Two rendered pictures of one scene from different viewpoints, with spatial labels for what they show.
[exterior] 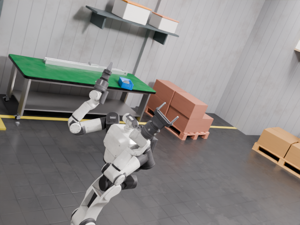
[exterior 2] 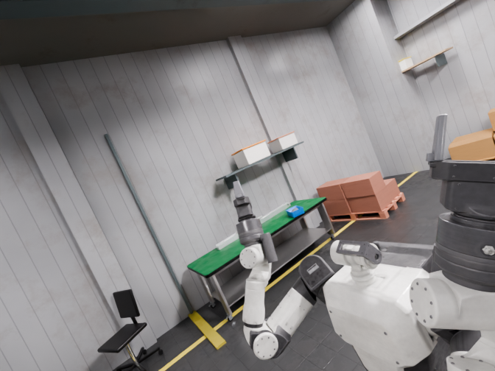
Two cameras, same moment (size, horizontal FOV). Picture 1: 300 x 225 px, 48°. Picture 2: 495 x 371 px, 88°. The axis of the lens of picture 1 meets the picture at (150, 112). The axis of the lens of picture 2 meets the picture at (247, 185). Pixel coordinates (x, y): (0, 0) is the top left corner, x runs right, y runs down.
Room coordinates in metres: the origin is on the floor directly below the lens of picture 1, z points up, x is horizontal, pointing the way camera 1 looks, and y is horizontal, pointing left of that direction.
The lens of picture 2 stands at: (1.41, 0.13, 1.79)
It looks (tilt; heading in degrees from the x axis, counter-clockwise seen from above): 5 degrees down; 14
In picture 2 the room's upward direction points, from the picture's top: 24 degrees counter-clockwise
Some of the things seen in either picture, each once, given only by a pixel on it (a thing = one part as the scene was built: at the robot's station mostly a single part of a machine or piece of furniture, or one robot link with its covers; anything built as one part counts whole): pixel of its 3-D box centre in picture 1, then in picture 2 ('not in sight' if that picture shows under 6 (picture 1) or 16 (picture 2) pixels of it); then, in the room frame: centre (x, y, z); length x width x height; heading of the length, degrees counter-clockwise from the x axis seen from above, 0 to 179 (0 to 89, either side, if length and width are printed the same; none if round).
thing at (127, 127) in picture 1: (129, 122); (354, 258); (2.09, 0.10, 1.44); 0.10 x 0.07 x 0.09; 43
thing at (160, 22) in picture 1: (163, 22); (283, 143); (6.31, 0.36, 1.84); 0.42 x 0.35 x 0.24; 133
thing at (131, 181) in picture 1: (119, 179); not in sight; (2.15, 0.03, 0.97); 0.28 x 0.13 x 0.18; 133
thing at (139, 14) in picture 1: (131, 10); (251, 154); (5.79, 0.91, 1.87); 0.51 x 0.42 x 0.29; 133
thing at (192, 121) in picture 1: (181, 108); (357, 193); (6.55, -0.56, 0.37); 1.28 x 0.90 x 0.74; 43
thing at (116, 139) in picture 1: (127, 148); (394, 309); (2.13, 0.05, 1.23); 0.34 x 0.30 x 0.36; 43
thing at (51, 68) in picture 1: (84, 92); (268, 246); (5.21, 1.14, 0.43); 2.35 x 0.93 x 0.85; 133
